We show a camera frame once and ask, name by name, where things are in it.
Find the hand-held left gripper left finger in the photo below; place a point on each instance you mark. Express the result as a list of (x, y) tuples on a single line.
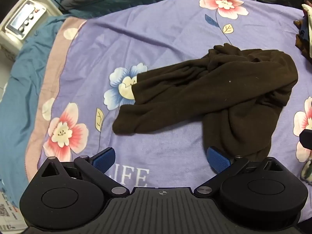
[(104, 159)]

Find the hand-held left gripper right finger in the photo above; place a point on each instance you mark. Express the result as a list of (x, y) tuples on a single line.
[(218, 159)]

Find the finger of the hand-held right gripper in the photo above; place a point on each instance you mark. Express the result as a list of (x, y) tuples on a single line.
[(306, 139)]

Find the dark brown sweater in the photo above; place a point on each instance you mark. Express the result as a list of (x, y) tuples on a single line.
[(219, 90)]

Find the pile of patterned clothes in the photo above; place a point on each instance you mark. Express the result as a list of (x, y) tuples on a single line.
[(304, 29)]

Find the printed paper sheet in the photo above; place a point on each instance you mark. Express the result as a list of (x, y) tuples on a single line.
[(8, 209)]

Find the purple floral bed sheet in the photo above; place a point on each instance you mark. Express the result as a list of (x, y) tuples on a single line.
[(158, 41)]

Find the white bedside appliance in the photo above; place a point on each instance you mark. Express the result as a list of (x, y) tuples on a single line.
[(23, 20)]

